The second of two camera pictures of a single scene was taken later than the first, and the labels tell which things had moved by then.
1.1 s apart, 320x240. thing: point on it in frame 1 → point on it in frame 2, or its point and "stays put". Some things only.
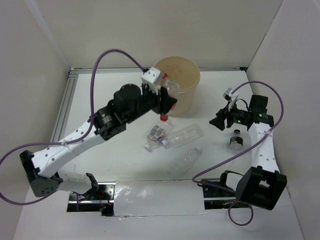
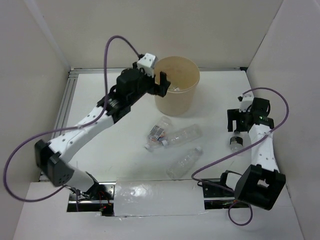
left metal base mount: x=104 y=203 stays put
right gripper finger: x=219 y=121 → x=232 y=114
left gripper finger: x=159 y=105 → x=160 y=90
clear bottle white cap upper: x=183 y=136 stays put
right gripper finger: x=229 y=114 → x=239 y=125
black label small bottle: x=236 y=141 stays put
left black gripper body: x=147 y=103 → x=145 y=83
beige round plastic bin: x=187 y=72 stays put
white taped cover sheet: x=150 y=196 stays put
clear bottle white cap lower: x=180 y=167 stays put
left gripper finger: x=166 y=102 → x=163 y=80
